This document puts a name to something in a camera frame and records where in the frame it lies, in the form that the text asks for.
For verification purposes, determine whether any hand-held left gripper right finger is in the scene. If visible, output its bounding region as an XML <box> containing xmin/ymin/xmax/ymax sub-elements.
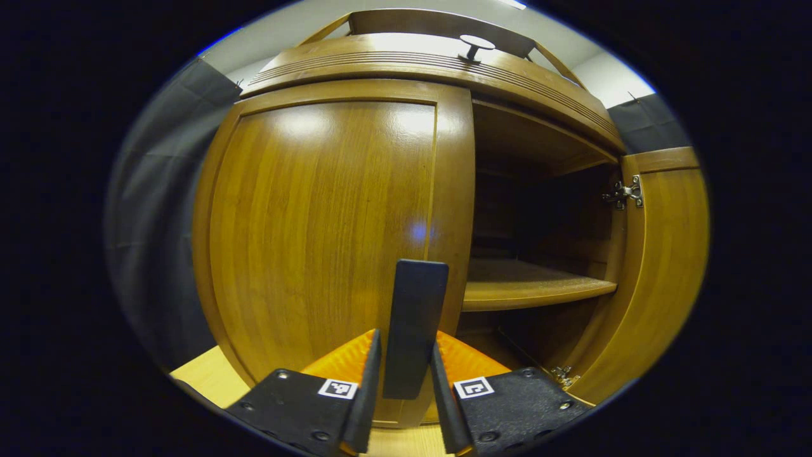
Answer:
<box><xmin>430</xmin><ymin>330</ymin><xmax>591</xmax><ymax>456</ymax></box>

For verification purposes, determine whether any wooden cabinet door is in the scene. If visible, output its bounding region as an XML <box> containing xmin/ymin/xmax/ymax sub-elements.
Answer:
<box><xmin>568</xmin><ymin>146</ymin><xmax>710</xmax><ymax>406</ymax></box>
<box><xmin>192</xmin><ymin>78</ymin><xmax>476</xmax><ymax>429</ymax></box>

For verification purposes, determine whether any wooden inner shelf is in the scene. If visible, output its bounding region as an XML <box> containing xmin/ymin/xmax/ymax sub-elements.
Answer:
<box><xmin>462</xmin><ymin>258</ymin><xmax>618</xmax><ymax>312</ymax></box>

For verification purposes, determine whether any wooden double-door shoe cabinet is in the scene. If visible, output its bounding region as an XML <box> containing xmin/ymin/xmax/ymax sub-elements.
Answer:
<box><xmin>192</xmin><ymin>8</ymin><xmax>710</xmax><ymax>429</ymax></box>

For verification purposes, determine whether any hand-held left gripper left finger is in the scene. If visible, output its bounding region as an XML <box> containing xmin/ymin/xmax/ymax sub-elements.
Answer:
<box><xmin>225</xmin><ymin>328</ymin><xmax>383</xmax><ymax>457</ymax></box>

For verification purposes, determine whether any black door handle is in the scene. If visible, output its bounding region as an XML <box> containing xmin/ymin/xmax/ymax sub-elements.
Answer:
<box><xmin>383</xmin><ymin>259</ymin><xmax>449</xmax><ymax>401</ymax></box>

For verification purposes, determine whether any black round drawer knob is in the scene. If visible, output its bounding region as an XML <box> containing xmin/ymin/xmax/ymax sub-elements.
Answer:
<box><xmin>458</xmin><ymin>34</ymin><xmax>496</xmax><ymax>63</ymax></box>

